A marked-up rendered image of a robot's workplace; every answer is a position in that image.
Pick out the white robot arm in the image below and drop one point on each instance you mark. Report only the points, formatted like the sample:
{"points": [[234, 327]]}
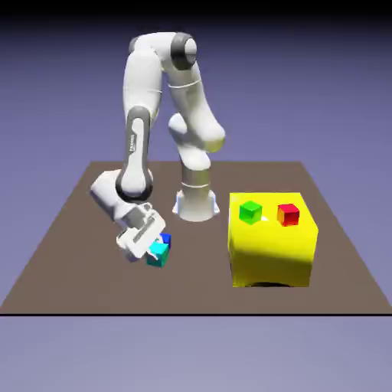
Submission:
{"points": [[139, 92]]}

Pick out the small red cube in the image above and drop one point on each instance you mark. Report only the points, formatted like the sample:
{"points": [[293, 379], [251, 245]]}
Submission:
{"points": [[288, 214]]}

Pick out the large yellow box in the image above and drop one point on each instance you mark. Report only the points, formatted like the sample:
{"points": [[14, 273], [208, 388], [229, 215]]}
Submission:
{"points": [[272, 254]]}

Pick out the small green cube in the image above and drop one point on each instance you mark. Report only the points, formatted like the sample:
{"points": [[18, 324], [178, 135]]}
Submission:
{"points": [[250, 212]]}

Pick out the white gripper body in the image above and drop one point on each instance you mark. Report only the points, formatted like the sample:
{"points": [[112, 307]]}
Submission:
{"points": [[141, 239]]}

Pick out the small blue cube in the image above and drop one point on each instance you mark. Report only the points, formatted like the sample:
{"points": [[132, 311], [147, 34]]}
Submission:
{"points": [[166, 238]]}

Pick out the small cyan cube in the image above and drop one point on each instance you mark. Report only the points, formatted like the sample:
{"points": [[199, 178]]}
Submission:
{"points": [[160, 254]]}

